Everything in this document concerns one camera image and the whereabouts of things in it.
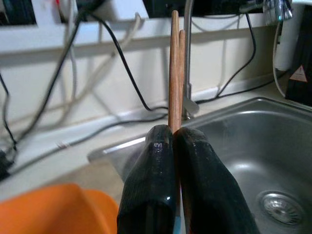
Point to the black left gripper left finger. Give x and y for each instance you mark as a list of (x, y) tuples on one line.
[(148, 190)]

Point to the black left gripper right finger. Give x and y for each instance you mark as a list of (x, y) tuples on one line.
[(209, 195)]

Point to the stainless steel sink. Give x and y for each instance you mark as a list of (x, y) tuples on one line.
[(256, 146)]

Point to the metal sink drain strainer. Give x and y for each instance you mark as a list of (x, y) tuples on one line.
[(280, 208)]

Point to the steel faucet lever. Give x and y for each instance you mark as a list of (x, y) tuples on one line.
[(192, 106)]

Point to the orange plastic bowl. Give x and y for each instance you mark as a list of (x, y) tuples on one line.
[(48, 212)]

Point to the steel faucet pipe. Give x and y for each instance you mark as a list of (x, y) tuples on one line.
[(188, 61)]

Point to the black appliance with warning label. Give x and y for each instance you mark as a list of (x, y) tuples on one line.
[(302, 90)]

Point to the white filter canister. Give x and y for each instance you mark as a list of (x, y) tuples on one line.
[(290, 44)]

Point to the chrome tap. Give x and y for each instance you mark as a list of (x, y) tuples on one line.
[(275, 9)]

